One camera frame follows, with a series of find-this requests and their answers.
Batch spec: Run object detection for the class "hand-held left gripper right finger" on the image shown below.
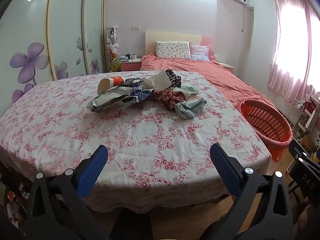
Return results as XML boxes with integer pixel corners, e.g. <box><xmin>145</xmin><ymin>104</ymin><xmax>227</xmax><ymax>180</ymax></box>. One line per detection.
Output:
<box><xmin>209</xmin><ymin>143</ymin><xmax>293</xmax><ymax>240</ymax></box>

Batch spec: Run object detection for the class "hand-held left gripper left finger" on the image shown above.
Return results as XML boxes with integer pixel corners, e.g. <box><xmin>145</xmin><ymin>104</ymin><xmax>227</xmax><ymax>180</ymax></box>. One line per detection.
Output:
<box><xmin>25</xmin><ymin>144</ymin><xmax>109</xmax><ymax>240</ymax></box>

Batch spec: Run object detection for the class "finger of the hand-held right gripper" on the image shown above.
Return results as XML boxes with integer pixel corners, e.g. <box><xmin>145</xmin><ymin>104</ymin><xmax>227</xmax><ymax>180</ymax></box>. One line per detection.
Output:
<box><xmin>289</xmin><ymin>139</ymin><xmax>320</xmax><ymax>171</ymax></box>

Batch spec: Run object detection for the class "orange plastic laundry basket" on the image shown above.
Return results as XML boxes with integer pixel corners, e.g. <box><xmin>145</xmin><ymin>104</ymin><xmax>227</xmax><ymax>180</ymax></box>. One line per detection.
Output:
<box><xmin>240</xmin><ymin>100</ymin><xmax>293</xmax><ymax>163</ymax></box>

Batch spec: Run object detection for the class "black floral cloth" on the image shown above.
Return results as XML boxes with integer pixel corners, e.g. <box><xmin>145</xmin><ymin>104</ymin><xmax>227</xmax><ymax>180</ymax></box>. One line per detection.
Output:
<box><xmin>165</xmin><ymin>69</ymin><xmax>182</xmax><ymax>89</ymax></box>

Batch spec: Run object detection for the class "white paper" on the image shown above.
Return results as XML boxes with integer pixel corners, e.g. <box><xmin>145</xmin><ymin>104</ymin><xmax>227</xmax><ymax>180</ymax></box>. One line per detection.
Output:
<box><xmin>144</xmin><ymin>70</ymin><xmax>173</xmax><ymax>90</ymax></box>

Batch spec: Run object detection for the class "pink floral tablecloth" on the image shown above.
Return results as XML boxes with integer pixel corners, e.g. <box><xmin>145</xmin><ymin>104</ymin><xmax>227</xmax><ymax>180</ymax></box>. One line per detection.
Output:
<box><xmin>0</xmin><ymin>70</ymin><xmax>273</xmax><ymax>213</ymax></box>

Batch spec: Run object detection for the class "light blue sock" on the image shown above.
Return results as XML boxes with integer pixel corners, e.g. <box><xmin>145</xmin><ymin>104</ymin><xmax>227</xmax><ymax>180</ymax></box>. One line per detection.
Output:
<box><xmin>175</xmin><ymin>98</ymin><xmax>208</xmax><ymax>120</ymax></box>

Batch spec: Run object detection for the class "silver foil bag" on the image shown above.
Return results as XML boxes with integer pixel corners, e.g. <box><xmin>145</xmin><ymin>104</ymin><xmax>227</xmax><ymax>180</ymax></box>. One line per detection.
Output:
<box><xmin>86</xmin><ymin>86</ymin><xmax>137</xmax><ymax>112</ymax></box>

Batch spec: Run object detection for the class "pale green sock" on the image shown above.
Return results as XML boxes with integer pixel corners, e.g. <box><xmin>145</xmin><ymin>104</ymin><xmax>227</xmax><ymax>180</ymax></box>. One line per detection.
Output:
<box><xmin>174</xmin><ymin>85</ymin><xmax>198</xmax><ymax>97</ymax></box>

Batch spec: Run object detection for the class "red plaid cloth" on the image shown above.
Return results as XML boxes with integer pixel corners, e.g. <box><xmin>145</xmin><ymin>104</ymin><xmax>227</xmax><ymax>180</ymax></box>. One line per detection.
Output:
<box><xmin>153</xmin><ymin>88</ymin><xmax>187</xmax><ymax>110</ymax></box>

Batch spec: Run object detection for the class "white orange paper cup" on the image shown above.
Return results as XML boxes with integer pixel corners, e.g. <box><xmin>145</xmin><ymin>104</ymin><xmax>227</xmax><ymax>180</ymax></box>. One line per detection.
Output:
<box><xmin>98</xmin><ymin>76</ymin><xmax>124</xmax><ymax>94</ymax></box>

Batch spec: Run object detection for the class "blue snack packet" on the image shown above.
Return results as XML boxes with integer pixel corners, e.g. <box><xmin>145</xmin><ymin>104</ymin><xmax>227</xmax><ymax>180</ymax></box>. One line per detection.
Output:
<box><xmin>122</xmin><ymin>90</ymin><xmax>155</xmax><ymax>103</ymax></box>

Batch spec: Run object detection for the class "bed with coral duvet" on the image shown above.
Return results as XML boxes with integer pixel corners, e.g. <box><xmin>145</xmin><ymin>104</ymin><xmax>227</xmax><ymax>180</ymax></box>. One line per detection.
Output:
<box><xmin>140</xmin><ymin>54</ymin><xmax>285</xmax><ymax>115</ymax></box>

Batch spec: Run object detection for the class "dark shiny wrapper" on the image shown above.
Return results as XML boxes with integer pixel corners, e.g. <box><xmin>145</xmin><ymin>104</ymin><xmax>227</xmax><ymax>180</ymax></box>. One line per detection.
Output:
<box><xmin>125</xmin><ymin>78</ymin><xmax>142</xmax><ymax>88</ymax></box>

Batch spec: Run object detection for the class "pink curtain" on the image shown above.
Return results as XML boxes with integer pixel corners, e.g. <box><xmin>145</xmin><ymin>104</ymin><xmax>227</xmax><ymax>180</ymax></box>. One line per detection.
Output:
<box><xmin>267</xmin><ymin>0</ymin><xmax>316</xmax><ymax>103</ymax></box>

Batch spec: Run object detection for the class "pink nightstand with mugs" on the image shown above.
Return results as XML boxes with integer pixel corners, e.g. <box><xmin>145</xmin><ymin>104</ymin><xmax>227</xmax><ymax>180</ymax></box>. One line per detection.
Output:
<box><xmin>119</xmin><ymin>58</ymin><xmax>142</xmax><ymax>72</ymax></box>

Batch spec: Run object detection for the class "striped pink pillow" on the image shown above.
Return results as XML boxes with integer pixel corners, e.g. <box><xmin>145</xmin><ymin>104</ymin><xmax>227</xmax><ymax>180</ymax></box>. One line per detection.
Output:
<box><xmin>190</xmin><ymin>44</ymin><xmax>210</xmax><ymax>62</ymax></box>

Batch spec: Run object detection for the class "floral pillow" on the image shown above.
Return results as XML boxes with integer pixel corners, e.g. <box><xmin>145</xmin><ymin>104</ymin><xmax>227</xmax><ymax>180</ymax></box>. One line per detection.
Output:
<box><xmin>155</xmin><ymin>41</ymin><xmax>191</xmax><ymax>59</ymax></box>

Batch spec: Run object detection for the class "hanging plush toy organizer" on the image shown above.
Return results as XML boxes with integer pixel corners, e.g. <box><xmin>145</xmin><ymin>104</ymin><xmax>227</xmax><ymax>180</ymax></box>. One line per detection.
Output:
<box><xmin>106</xmin><ymin>27</ymin><xmax>119</xmax><ymax>73</ymax></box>

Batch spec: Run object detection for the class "cream pink headboard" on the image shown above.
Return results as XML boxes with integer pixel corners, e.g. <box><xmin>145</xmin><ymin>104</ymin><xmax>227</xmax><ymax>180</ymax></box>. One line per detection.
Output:
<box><xmin>145</xmin><ymin>30</ymin><xmax>215</xmax><ymax>58</ymax></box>

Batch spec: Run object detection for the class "wardrobe with purple flower doors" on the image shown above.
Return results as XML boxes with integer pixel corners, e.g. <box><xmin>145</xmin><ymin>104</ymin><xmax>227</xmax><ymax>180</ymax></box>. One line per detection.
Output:
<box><xmin>0</xmin><ymin>0</ymin><xmax>105</xmax><ymax>103</ymax></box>

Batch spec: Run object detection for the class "white wire rack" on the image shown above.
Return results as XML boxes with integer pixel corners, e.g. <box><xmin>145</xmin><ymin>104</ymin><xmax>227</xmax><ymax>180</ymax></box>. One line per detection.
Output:
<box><xmin>285</xmin><ymin>94</ymin><xmax>320</xmax><ymax>155</ymax></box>

